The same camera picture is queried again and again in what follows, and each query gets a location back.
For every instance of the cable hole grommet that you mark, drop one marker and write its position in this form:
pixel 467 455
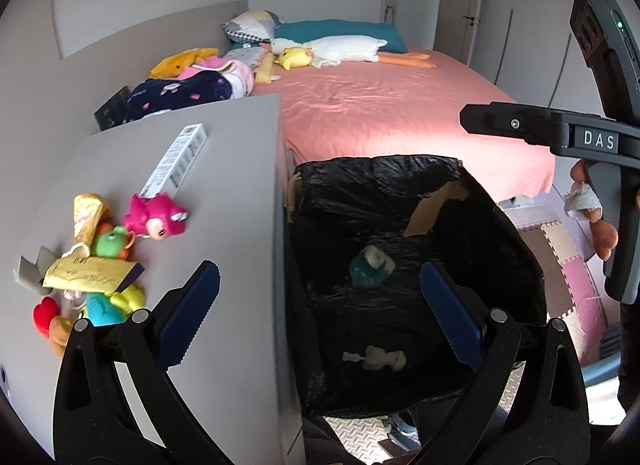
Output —
pixel 4 381

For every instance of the white goose plush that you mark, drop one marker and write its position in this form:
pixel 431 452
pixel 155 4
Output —
pixel 333 51

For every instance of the brown plush toy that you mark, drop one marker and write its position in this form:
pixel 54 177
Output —
pixel 59 332

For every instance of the pink dinosaur toy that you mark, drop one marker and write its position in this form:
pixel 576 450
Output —
pixel 158 217

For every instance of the yellow popcorn snack bag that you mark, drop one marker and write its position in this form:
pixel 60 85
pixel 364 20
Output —
pixel 89 210

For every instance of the right hand with bandage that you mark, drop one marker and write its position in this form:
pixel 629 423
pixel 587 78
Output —
pixel 581 202

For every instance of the yellow duck plush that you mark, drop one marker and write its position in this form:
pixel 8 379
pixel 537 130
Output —
pixel 294 57

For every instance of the grey heart shaped block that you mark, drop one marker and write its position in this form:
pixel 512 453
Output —
pixel 31 275

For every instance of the black bag lined trash box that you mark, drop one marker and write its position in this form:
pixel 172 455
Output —
pixel 363 341

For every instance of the green orange snail toy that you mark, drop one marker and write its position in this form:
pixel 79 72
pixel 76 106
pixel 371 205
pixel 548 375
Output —
pixel 112 241

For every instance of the pink sheet bed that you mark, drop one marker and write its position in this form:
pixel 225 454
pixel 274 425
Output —
pixel 361 109

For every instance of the pink white blanket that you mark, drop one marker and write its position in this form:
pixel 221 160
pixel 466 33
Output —
pixel 236 72

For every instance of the patterned grey yellow pillow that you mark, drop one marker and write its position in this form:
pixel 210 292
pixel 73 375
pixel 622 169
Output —
pixel 253 26

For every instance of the navy patterned blanket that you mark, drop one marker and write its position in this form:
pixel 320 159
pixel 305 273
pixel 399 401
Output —
pixel 157 95

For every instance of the red heart toy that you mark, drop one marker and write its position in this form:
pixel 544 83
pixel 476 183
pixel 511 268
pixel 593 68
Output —
pixel 43 313

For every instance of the pink beige foam floor mat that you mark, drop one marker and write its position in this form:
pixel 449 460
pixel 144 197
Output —
pixel 568 285

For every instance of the black wall socket panel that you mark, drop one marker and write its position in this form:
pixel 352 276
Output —
pixel 114 111

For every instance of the teal pillow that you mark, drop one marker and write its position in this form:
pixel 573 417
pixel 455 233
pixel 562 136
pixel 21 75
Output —
pixel 304 31

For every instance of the yellow long bolster plush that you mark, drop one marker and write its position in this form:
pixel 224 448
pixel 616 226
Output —
pixel 263 71

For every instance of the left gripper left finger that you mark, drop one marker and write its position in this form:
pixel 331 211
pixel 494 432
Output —
pixel 180 313

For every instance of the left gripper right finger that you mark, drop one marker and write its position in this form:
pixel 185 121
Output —
pixel 463 333

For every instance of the teal yellow plush toy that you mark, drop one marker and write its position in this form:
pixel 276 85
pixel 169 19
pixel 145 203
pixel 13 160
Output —
pixel 103 309

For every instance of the yellow plush blanket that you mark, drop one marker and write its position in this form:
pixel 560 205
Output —
pixel 176 64

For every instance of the white long carton box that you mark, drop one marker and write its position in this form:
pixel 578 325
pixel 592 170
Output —
pixel 171 171

